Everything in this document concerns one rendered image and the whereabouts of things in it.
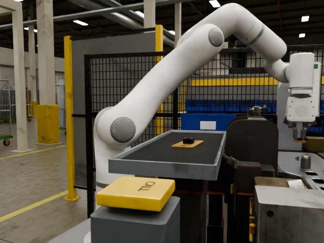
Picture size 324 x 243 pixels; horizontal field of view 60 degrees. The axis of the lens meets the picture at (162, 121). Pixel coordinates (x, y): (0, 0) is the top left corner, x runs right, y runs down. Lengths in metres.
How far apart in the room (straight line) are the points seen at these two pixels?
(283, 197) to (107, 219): 0.25
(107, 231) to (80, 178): 3.40
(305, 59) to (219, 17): 0.38
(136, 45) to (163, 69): 2.26
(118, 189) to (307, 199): 0.26
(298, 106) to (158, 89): 0.58
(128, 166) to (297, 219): 0.22
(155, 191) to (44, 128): 8.08
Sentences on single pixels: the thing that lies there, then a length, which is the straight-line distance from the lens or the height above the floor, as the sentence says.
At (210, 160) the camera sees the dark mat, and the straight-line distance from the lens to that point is 0.39.
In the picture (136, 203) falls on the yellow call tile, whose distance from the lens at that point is 0.25.
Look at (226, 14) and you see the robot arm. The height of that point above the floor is 1.52.
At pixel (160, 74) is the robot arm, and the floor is 1.32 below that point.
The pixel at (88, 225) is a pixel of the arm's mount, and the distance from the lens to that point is 1.09.
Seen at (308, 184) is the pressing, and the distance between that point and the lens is 0.92.
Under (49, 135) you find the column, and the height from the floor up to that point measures 0.27.
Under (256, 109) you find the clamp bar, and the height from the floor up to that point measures 1.20.
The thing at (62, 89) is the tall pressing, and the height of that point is 1.58.
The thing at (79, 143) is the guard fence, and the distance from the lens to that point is 3.58.
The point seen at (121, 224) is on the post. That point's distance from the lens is 0.26.
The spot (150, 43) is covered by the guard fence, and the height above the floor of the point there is 1.83.
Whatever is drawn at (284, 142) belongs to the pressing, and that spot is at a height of 1.03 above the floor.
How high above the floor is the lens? 1.24
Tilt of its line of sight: 4 degrees down
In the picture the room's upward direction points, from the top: straight up
